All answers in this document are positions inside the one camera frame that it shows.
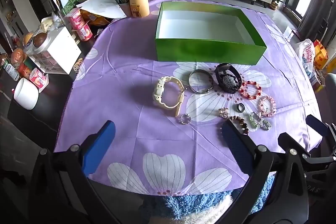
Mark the green cardboard box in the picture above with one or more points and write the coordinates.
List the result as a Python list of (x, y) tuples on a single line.
[(204, 52)]

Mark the grey curtain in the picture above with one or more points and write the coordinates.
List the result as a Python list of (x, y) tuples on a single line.
[(312, 19)]

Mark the yellow cardboard box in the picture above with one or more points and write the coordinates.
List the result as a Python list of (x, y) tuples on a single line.
[(320, 54)]

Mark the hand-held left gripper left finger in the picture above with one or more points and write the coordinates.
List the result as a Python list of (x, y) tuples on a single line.
[(101, 145)]

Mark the small potted plant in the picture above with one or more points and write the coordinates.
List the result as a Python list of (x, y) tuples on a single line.
[(275, 2)]

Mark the white plastic bag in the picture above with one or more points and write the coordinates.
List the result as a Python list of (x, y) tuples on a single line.
[(307, 56)]

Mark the orange snack bag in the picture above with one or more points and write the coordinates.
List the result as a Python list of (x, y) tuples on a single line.
[(94, 18)]

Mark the white drawer organizer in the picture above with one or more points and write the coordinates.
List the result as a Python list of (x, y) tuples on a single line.
[(64, 48)]

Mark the black bangle with silver ornament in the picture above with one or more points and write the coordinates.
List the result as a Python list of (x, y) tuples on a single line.
[(228, 81)]

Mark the green stone pendant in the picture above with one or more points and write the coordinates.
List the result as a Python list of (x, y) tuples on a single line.
[(252, 121), (265, 124)]

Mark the white paper sheet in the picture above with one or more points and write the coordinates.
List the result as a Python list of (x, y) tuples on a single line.
[(102, 5)]

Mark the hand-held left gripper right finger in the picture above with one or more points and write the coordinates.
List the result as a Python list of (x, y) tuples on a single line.
[(233, 134)]

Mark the clear jar with lid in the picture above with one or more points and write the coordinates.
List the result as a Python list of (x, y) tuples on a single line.
[(39, 41)]

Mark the cream wristwatch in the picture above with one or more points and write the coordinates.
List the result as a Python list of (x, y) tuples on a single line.
[(158, 87)]

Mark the purple floral tablecloth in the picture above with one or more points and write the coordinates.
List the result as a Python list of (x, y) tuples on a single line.
[(126, 98)]

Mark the blue fluffy fabric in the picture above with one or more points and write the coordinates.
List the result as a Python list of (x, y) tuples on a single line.
[(189, 203)]

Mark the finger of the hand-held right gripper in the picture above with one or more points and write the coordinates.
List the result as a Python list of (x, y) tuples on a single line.
[(284, 138), (315, 121)]

